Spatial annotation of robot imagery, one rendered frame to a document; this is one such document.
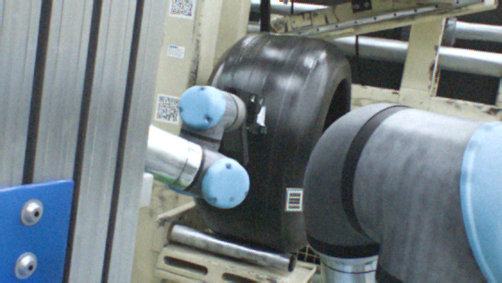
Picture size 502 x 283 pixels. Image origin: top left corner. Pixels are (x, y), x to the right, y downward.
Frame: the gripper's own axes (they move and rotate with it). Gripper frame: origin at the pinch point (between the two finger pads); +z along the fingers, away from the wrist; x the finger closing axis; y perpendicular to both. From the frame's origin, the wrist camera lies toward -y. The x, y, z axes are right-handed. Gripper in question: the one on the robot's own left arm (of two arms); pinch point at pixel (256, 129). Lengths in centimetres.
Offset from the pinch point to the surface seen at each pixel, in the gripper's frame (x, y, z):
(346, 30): -5, 35, 57
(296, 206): -10.7, -15.8, 6.3
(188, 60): 28.9, 15.2, 19.3
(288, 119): -6.3, 3.5, 1.9
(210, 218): 11.5, -24.2, 11.1
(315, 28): 5, 35, 57
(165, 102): 34.3, 2.8, 20.6
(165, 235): 24.6, -31.8, 15.1
